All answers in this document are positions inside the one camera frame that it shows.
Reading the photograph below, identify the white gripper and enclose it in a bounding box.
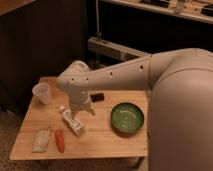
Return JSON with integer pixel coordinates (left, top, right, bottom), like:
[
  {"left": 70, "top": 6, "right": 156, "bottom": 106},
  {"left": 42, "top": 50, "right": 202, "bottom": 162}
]
[{"left": 68, "top": 91, "right": 95, "bottom": 116}]

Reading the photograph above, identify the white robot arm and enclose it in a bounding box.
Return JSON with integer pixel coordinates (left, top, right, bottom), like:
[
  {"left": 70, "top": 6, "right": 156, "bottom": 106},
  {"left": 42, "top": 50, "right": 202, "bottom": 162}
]
[{"left": 57, "top": 48, "right": 213, "bottom": 171}]

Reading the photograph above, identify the black small block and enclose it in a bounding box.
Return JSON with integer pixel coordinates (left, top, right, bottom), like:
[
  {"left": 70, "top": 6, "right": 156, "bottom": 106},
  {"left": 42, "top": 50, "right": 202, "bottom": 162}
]
[{"left": 90, "top": 93, "right": 104, "bottom": 102}]

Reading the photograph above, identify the white plastic bottle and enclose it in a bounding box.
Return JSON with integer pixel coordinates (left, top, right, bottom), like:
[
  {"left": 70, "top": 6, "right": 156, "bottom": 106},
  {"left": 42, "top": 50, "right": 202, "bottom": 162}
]
[{"left": 59, "top": 106, "right": 85, "bottom": 136}]

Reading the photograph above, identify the wooden table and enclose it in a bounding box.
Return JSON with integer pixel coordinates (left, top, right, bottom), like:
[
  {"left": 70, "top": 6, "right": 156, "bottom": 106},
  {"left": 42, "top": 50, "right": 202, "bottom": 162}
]
[{"left": 10, "top": 77, "right": 148, "bottom": 160}]

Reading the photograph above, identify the green bowl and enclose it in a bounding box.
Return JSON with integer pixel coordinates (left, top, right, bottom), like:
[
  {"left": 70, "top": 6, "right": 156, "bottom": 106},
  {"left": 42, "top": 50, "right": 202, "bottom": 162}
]
[{"left": 111, "top": 102, "right": 145, "bottom": 135}]

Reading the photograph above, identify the white snack packet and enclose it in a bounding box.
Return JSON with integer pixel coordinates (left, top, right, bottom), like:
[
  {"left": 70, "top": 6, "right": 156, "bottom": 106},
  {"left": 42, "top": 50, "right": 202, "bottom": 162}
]
[{"left": 32, "top": 129, "right": 51, "bottom": 153}]

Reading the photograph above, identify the background shelf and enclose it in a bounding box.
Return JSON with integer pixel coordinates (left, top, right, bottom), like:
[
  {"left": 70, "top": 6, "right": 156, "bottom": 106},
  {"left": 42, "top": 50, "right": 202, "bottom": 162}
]
[{"left": 102, "top": 0, "right": 213, "bottom": 24}]

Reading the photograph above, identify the grey metal rail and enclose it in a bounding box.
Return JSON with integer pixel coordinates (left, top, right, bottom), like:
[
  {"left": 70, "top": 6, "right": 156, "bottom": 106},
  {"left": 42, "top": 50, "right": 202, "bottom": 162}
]
[{"left": 88, "top": 37, "right": 147, "bottom": 61}]

